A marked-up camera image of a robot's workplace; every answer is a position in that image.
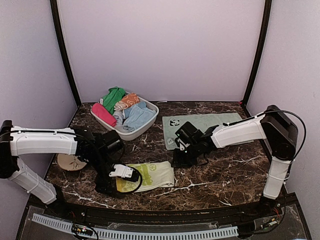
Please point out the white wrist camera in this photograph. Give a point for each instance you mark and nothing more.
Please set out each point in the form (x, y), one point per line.
(121, 171)
(181, 145)

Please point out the round painted ceramic plate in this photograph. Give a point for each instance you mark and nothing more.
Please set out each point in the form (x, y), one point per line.
(70, 162)

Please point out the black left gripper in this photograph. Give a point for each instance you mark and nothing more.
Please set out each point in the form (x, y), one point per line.
(104, 189)

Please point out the orange rolled towel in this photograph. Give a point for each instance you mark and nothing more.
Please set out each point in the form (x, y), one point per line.
(126, 102)

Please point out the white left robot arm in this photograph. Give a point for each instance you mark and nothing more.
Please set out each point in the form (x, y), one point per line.
(16, 141)

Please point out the black corner post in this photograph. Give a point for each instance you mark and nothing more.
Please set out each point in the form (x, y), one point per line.
(258, 52)
(63, 51)

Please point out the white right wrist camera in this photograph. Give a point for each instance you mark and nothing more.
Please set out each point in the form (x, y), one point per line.
(181, 145)

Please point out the black left corner post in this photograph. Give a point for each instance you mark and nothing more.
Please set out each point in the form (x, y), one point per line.
(63, 51)

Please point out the pink microfibre towel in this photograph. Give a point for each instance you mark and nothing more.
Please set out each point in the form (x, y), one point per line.
(101, 112)

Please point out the small blue rolled towel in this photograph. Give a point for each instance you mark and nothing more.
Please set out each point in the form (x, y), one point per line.
(119, 117)

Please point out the light blue rolled towel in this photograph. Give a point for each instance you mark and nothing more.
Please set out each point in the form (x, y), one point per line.
(136, 116)

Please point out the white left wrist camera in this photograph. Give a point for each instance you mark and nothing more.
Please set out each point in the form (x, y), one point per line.
(121, 171)

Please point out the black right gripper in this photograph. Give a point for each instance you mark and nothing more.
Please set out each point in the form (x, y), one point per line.
(179, 162)

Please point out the yellow green patterned towel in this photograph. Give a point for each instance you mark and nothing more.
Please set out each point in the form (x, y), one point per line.
(154, 175)

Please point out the green rolled towel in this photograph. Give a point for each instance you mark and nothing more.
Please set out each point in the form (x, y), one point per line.
(115, 94)

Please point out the grey plastic basin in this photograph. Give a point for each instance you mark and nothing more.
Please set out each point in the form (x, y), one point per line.
(126, 134)

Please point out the black right corner post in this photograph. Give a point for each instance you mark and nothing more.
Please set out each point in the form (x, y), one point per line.
(258, 52)

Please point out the grey slotted cable duct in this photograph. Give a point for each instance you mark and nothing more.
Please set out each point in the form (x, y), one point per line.
(124, 231)

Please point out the mint green panda towel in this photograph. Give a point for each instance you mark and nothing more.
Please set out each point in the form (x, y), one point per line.
(201, 121)

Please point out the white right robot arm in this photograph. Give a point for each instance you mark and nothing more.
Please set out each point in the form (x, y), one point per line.
(272, 125)

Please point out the black front table rail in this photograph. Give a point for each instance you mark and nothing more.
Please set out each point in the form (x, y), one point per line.
(237, 214)

